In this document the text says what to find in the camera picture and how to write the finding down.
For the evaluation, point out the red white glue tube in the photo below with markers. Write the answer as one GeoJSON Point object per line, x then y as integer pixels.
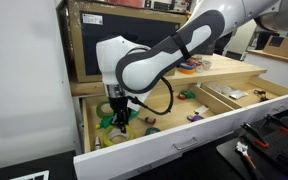
{"type": "Point", "coordinates": [148, 120]}

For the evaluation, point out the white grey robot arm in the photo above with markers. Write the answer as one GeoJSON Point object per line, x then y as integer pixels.
{"type": "Point", "coordinates": [130, 70]}

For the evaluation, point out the purple orange stacked tape rolls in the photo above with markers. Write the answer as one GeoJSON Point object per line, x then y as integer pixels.
{"type": "Point", "coordinates": [186, 68]}

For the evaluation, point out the black orange clamp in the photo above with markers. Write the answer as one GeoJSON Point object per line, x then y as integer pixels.
{"type": "Point", "coordinates": [272, 119]}
{"type": "Point", "coordinates": [259, 140]}

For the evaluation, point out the yellow tape roll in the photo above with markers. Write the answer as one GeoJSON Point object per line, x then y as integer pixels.
{"type": "Point", "coordinates": [113, 135]}

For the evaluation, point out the right white drawer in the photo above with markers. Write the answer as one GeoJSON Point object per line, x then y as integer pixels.
{"type": "Point", "coordinates": [277, 96]}

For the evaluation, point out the green plastic bottle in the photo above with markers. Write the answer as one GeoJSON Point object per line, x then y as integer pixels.
{"type": "Point", "coordinates": [105, 119]}

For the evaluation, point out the purple tape roll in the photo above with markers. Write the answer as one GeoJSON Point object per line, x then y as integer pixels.
{"type": "Point", "coordinates": [194, 118]}

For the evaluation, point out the red tape roll small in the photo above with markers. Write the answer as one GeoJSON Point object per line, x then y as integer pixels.
{"type": "Point", "coordinates": [181, 97]}

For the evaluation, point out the white strip with black clip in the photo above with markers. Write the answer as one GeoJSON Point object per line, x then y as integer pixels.
{"type": "Point", "coordinates": [201, 110]}

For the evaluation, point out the yellow black spring clamp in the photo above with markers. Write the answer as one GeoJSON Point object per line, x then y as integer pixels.
{"type": "Point", "coordinates": [261, 94]}

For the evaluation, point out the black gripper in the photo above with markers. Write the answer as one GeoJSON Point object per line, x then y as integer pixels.
{"type": "Point", "coordinates": [121, 113]}

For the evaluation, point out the white orange handled tool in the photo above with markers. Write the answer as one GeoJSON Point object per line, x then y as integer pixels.
{"type": "Point", "coordinates": [242, 149]}

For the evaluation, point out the small dark green tape roll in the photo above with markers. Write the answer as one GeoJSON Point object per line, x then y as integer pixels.
{"type": "Point", "coordinates": [151, 130]}

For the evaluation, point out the large green tape roll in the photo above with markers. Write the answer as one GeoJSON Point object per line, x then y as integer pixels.
{"type": "Point", "coordinates": [104, 110]}

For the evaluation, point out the clear plastic bag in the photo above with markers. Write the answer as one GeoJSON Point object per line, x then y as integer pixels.
{"type": "Point", "coordinates": [222, 89]}

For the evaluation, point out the silver foil packet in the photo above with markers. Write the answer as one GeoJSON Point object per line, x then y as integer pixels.
{"type": "Point", "coordinates": [237, 94]}

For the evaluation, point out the black perforated board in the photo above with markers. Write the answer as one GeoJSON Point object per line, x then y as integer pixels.
{"type": "Point", "coordinates": [271, 163]}

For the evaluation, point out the small white dropper bottle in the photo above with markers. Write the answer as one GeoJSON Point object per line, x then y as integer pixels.
{"type": "Point", "coordinates": [97, 144]}

